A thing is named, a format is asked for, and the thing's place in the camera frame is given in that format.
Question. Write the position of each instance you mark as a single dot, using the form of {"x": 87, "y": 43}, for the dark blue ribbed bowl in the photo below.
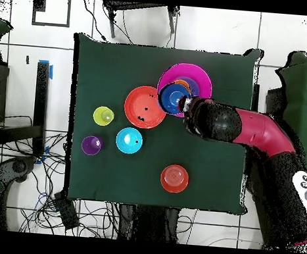
{"x": 171, "y": 98}

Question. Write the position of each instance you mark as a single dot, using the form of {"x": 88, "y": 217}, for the orange plastic cup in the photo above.
{"x": 183, "y": 82}

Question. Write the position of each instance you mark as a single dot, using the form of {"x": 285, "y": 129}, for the light blue translucent bowl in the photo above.
{"x": 195, "y": 86}

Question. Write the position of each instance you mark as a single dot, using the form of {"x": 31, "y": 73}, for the large pink plastic bowl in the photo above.
{"x": 189, "y": 71}

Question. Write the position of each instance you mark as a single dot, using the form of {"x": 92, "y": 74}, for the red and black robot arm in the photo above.
{"x": 261, "y": 127}

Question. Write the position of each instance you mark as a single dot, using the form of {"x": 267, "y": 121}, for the red-orange shallow bowl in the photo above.
{"x": 136, "y": 104}

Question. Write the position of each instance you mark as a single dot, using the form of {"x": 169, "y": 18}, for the cyan ribbed bowl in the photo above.
{"x": 128, "y": 143}

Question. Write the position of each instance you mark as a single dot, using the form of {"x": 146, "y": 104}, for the orange translucent bowl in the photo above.
{"x": 174, "y": 178}

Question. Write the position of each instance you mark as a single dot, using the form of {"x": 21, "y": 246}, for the yellow plastic cup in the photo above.
{"x": 99, "y": 116}

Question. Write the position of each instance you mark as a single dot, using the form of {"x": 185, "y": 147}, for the purple plastic cup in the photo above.
{"x": 88, "y": 145}

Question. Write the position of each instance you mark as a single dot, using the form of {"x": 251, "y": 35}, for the dark green table cloth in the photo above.
{"x": 107, "y": 75}

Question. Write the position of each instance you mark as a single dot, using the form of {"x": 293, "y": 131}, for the blue tape strip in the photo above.
{"x": 51, "y": 71}
{"x": 46, "y": 150}

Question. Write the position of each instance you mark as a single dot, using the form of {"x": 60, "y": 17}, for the black floor stand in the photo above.
{"x": 41, "y": 97}

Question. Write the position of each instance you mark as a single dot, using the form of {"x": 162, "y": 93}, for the black power strip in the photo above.
{"x": 66, "y": 212}

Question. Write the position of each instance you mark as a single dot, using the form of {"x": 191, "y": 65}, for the black metal stool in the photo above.
{"x": 131, "y": 6}

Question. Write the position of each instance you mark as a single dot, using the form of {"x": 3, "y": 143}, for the black floor device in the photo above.
{"x": 19, "y": 166}

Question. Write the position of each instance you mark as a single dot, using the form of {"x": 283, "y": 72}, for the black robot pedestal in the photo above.
{"x": 148, "y": 224}

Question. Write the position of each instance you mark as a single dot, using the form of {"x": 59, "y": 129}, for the black square frame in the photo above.
{"x": 39, "y": 4}

